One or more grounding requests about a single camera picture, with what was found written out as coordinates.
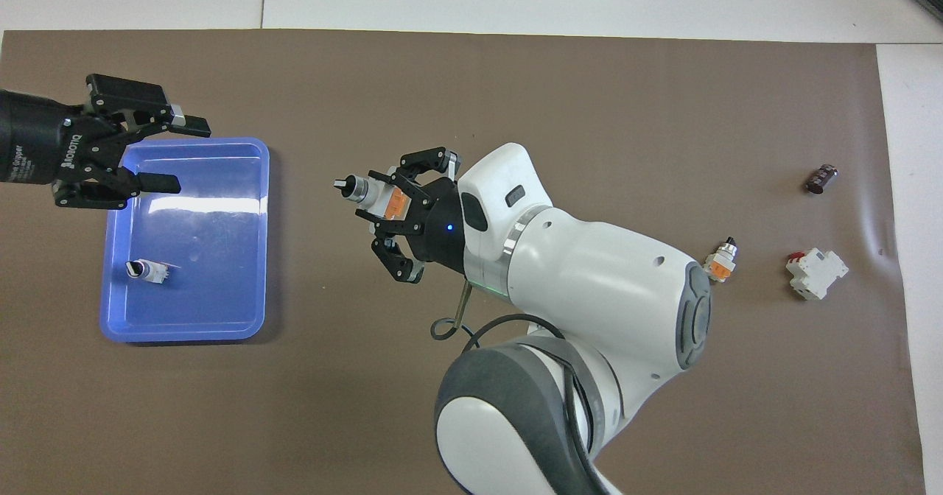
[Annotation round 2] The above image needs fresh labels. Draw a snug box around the blue plastic tray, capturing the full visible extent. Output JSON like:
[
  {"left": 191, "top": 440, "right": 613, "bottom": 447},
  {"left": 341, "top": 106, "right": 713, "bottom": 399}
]
[{"left": 99, "top": 137, "right": 270, "bottom": 344}]

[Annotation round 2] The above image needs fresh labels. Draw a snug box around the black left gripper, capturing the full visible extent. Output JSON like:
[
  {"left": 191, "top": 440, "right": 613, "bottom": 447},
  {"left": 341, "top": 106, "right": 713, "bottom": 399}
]
[{"left": 0, "top": 74, "right": 212, "bottom": 211}]

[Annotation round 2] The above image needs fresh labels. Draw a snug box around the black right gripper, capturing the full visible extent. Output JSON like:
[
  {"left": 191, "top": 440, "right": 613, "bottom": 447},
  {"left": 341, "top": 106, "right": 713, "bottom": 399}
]
[{"left": 355, "top": 146, "right": 469, "bottom": 284}]

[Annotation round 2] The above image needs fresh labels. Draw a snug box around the white selector switch black knob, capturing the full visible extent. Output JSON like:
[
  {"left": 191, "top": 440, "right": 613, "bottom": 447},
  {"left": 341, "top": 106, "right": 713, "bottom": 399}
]
[{"left": 124, "top": 258, "right": 178, "bottom": 287}]

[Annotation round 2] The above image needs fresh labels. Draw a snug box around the small dark connector block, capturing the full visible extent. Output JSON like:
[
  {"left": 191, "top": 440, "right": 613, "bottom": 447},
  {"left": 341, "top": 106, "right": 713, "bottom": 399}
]
[{"left": 805, "top": 163, "right": 840, "bottom": 195}]

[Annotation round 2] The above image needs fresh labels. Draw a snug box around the brown paper table mat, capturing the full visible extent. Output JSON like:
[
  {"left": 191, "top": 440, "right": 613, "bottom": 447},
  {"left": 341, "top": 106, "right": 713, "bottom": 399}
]
[{"left": 0, "top": 29, "right": 928, "bottom": 495}]

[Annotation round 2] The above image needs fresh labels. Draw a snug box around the white orange selector switch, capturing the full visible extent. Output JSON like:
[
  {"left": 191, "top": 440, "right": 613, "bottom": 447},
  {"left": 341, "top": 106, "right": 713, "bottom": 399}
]
[
  {"left": 333, "top": 174, "right": 410, "bottom": 222},
  {"left": 705, "top": 236, "right": 740, "bottom": 284}
]

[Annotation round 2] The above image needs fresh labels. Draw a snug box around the white circuit breaker red lever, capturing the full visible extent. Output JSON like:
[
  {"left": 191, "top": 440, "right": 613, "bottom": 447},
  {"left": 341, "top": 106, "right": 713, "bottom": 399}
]
[{"left": 785, "top": 248, "right": 849, "bottom": 301}]

